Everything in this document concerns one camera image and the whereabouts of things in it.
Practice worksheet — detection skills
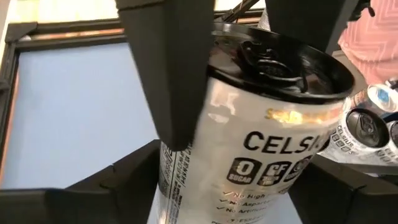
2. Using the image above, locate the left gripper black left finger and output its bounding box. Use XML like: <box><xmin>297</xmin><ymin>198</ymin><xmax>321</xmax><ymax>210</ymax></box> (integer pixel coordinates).
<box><xmin>60</xmin><ymin>139</ymin><xmax>161</xmax><ymax>224</ymax></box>

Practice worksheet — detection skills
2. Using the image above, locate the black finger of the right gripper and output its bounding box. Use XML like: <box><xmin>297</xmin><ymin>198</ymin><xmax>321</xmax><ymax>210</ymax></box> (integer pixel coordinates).
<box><xmin>115</xmin><ymin>0</ymin><xmax>216</xmax><ymax>152</ymax></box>
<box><xmin>264</xmin><ymin>0</ymin><xmax>360</xmax><ymax>54</ymax></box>

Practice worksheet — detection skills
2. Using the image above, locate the pink cloth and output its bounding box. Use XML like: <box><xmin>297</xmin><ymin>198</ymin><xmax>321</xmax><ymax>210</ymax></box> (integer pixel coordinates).
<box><xmin>337</xmin><ymin>0</ymin><xmax>398</xmax><ymax>85</ymax></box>

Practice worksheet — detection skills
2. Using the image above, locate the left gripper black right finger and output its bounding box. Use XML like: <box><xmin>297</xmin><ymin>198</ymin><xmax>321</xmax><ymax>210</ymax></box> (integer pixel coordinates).
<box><xmin>289</xmin><ymin>154</ymin><xmax>368</xmax><ymax>224</ymax></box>

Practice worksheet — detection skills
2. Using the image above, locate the white Celsius Arctic Vibe can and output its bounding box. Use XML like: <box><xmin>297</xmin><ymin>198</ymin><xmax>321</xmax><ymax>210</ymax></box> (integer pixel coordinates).
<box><xmin>320</xmin><ymin>107</ymin><xmax>391</xmax><ymax>162</ymax></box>
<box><xmin>374</xmin><ymin>119</ymin><xmax>398</xmax><ymax>166</ymax></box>

